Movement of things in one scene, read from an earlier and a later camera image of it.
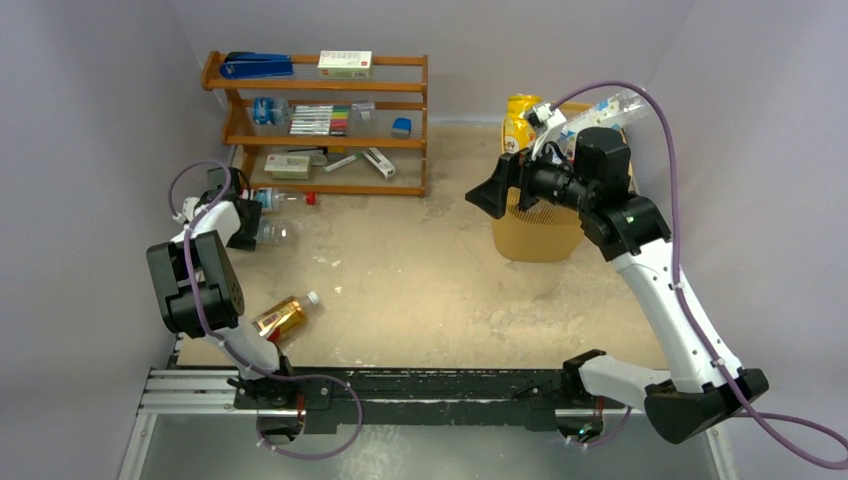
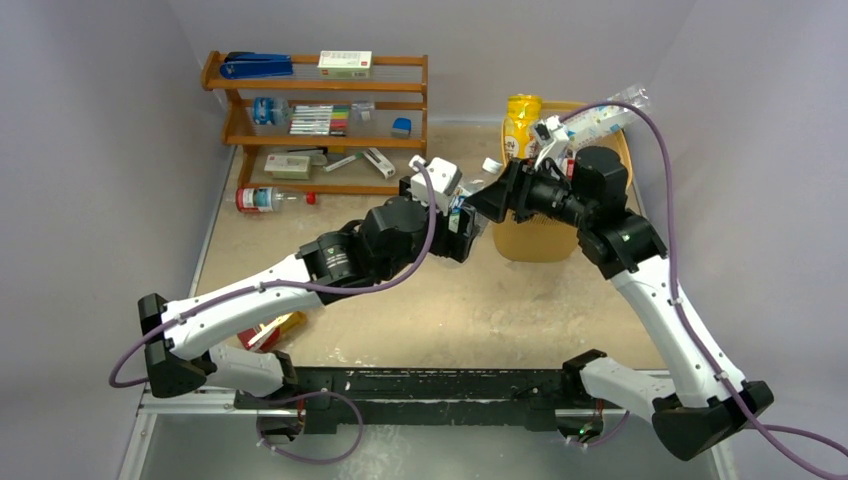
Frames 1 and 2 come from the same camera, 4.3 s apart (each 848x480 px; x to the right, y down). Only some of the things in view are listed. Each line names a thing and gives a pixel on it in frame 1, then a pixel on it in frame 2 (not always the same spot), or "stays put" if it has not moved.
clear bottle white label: (615, 111) stays put
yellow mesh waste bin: (546, 231) stays put
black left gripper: (245, 240) to (450, 245)
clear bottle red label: (271, 198) stays put
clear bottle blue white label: (277, 231) to (462, 215)
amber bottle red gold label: (280, 321) stays put
